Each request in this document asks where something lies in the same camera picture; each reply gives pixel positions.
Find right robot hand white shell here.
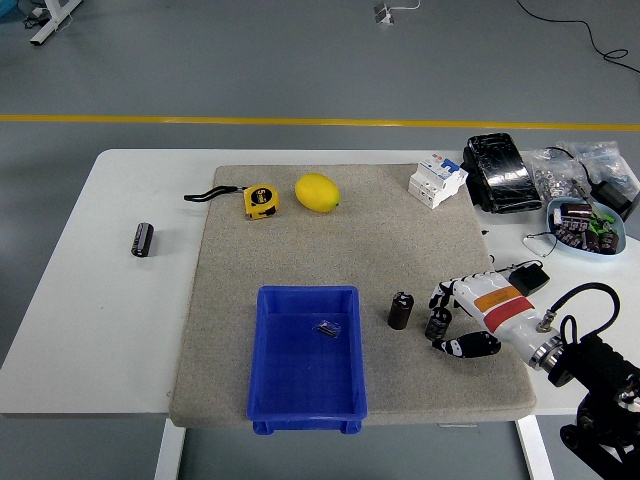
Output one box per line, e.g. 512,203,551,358
427,270,557,359

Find black cylindrical battery white print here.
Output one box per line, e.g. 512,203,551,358
130,222,154,259
424,307,451,341
387,291,415,331

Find blue plastic box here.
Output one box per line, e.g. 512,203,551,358
247,284,369,435

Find small black power adapter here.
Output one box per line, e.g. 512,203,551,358
488,253,551,297

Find light blue bowl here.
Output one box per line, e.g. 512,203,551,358
545,197,629,263

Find large brown capacitor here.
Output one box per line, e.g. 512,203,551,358
558,201,595,221

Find green connector pieces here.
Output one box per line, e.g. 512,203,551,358
587,212,617,235

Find black device in clear wrap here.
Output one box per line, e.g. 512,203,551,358
460,132,545,215

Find clear bag of metal nuts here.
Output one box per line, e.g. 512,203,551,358
528,147,594,202

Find white circuit breaker blue lever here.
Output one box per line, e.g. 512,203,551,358
407,153,469,210

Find white table leg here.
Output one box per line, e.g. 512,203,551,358
514,415,556,480
153,418,187,480

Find large black power adapter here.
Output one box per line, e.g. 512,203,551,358
544,146,636,222

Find grey-brown mat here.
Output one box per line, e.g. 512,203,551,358
167,163,537,430

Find small clear bag with part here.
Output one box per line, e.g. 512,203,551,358
312,318,342,340

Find clear bag of small parts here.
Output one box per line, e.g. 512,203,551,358
555,139,640,201

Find yellow lemon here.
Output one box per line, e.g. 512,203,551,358
294,172,341,214

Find thin looped wire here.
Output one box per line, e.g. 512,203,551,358
522,231,559,259

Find yellow tape measure black strap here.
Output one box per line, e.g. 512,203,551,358
183,183,281,221

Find black floor cable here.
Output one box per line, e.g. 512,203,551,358
514,0,640,76

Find grey floor socket white cable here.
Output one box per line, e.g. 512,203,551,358
373,0,421,26

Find white desk frame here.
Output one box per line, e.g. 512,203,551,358
28,0,84,49

